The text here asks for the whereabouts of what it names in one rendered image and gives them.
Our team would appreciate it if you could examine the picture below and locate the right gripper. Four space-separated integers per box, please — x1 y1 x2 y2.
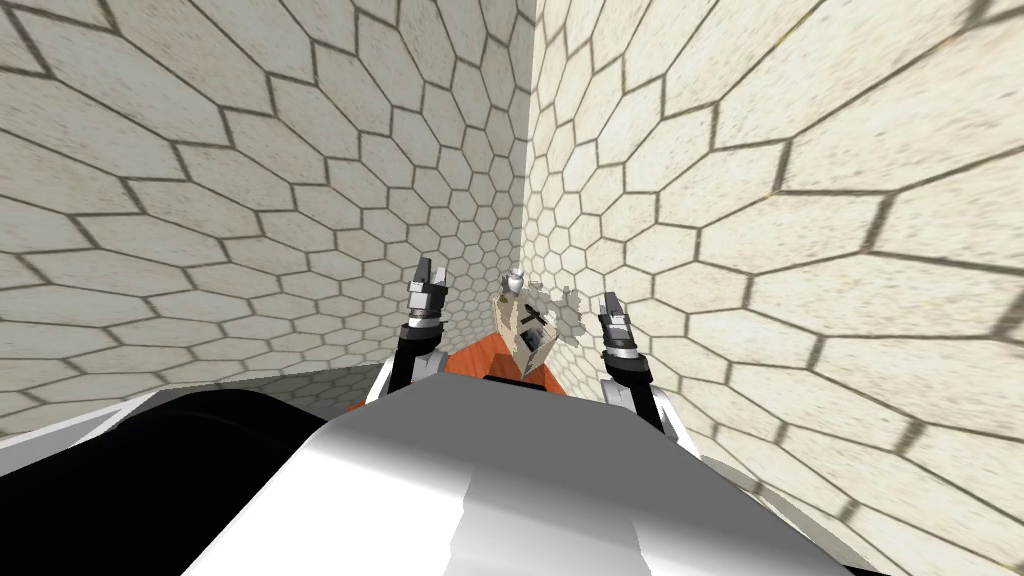
599 291 641 358

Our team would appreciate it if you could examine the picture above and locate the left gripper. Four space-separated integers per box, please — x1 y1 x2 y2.
405 256 450 321

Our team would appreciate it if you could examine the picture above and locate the beige box with black cross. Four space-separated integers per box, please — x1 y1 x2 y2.
493 291 563 380

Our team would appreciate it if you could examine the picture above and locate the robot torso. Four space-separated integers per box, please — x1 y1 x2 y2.
180 371 867 576

